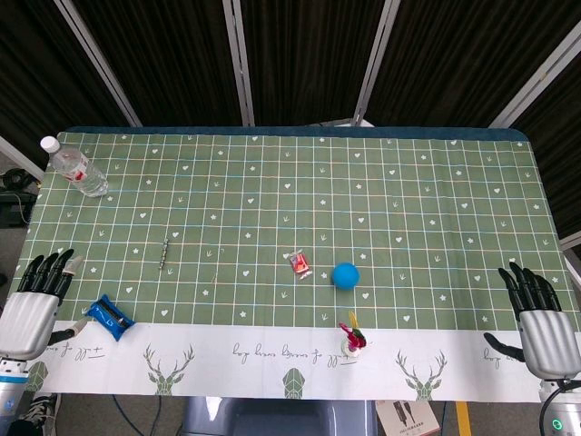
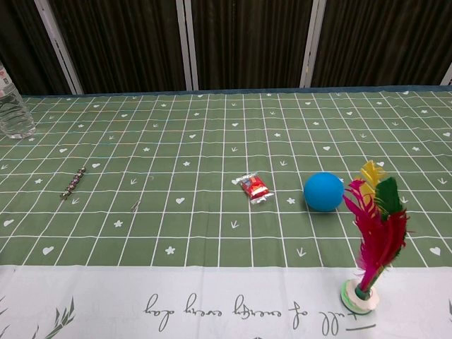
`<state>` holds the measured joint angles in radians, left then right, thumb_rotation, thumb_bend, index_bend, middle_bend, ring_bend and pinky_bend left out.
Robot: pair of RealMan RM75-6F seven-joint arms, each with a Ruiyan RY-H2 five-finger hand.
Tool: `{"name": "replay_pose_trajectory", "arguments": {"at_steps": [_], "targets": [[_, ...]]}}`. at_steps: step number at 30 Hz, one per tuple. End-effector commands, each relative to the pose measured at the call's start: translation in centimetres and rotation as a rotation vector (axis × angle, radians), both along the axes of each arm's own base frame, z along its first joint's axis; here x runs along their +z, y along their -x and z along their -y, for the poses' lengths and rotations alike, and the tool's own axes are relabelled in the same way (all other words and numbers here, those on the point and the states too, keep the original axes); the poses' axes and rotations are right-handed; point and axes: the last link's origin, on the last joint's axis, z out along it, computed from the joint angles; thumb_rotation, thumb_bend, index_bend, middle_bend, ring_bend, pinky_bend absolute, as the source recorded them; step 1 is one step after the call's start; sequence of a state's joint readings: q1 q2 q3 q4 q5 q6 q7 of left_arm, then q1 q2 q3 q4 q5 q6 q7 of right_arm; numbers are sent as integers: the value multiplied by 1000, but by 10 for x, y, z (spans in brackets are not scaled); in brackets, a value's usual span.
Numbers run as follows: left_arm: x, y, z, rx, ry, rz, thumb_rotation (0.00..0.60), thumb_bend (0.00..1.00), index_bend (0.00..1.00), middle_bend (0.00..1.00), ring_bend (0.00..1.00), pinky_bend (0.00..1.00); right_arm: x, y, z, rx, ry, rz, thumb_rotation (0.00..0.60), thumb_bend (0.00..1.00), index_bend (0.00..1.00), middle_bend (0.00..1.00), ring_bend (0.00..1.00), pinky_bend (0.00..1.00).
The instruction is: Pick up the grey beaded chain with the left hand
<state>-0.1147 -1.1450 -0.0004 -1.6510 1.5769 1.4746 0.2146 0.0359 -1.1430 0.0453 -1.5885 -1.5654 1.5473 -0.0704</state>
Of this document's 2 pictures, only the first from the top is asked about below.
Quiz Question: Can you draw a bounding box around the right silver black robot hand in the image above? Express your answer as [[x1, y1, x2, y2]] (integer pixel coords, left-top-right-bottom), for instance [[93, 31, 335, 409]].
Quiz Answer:
[[483, 262, 581, 381]]

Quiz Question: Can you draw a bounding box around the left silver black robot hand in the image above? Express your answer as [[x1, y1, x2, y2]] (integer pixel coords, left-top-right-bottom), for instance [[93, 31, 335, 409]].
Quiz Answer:
[[0, 248, 88, 361]]

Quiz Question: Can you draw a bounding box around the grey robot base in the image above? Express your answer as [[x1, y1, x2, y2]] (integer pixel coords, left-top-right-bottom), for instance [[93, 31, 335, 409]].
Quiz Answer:
[[183, 397, 378, 436]]

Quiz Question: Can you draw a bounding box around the black white shoe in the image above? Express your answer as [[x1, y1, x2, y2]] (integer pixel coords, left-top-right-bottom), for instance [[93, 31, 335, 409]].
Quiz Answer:
[[21, 392, 61, 427]]

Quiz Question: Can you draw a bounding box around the black equipment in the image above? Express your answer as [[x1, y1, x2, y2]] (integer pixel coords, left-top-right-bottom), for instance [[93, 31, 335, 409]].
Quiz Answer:
[[0, 167, 43, 229]]

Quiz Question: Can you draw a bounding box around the clear plastic water bottle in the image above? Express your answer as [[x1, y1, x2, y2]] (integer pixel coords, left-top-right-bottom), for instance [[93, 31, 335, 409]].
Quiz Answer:
[[40, 135, 109, 198]]

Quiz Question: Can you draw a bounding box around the white red product box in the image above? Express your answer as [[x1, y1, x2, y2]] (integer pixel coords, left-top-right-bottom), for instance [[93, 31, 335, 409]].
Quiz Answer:
[[375, 399, 442, 436]]

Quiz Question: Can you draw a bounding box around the colourful feather shuttlecock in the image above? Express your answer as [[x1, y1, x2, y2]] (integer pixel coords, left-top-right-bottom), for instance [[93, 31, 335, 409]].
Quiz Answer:
[[338, 311, 369, 356]]

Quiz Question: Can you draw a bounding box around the blue ball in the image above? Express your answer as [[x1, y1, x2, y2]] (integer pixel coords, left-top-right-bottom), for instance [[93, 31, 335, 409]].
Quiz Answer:
[[331, 262, 361, 291]]

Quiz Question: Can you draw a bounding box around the red snack packet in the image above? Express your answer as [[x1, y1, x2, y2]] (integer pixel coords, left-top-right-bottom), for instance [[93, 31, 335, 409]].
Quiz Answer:
[[288, 249, 314, 279]]

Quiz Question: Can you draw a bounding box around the green grid patterned tablecloth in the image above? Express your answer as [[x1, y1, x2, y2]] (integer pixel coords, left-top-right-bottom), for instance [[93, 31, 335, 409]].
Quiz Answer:
[[8, 130, 580, 403]]

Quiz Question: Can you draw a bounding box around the blue cable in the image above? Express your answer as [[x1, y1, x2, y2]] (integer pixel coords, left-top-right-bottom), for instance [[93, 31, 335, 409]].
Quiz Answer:
[[110, 393, 138, 436]]

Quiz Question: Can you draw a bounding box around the white partition frame post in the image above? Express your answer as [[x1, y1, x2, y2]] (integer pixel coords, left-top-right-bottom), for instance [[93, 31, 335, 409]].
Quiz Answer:
[[353, 0, 401, 128], [487, 20, 581, 129], [54, 0, 143, 128], [221, 0, 256, 127]]

